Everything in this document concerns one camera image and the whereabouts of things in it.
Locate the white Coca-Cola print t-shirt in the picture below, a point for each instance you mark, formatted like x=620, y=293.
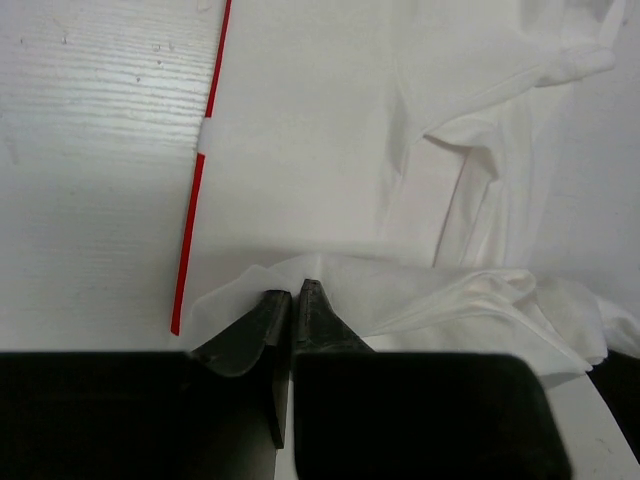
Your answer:
x=400, y=152

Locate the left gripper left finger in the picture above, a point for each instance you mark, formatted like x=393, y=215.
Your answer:
x=217, y=412

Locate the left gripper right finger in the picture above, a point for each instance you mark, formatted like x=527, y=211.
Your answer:
x=359, y=414

